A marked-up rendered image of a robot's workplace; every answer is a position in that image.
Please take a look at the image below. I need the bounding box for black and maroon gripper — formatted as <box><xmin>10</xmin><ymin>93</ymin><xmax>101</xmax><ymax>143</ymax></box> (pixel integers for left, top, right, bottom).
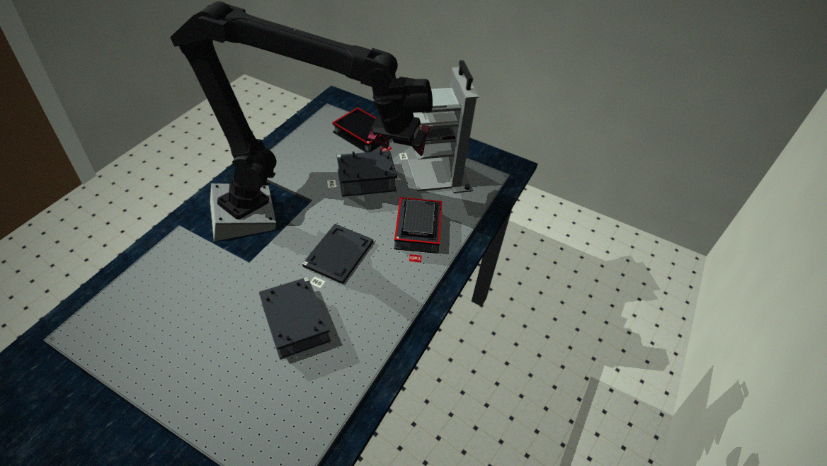
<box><xmin>368</xmin><ymin>109</ymin><xmax>430</xmax><ymax>156</ymax></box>

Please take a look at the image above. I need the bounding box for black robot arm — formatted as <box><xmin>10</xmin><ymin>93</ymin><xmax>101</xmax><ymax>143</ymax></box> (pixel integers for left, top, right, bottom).
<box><xmin>171</xmin><ymin>1</ymin><xmax>433</xmax><ymax>220</ymax></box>

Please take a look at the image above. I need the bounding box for grey shelf rack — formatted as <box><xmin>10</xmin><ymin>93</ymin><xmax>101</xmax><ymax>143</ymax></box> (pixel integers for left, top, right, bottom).
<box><xmin>408</xmin><ymin>71</ymin><xmax>477</xmax><ymax>192</ymax></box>

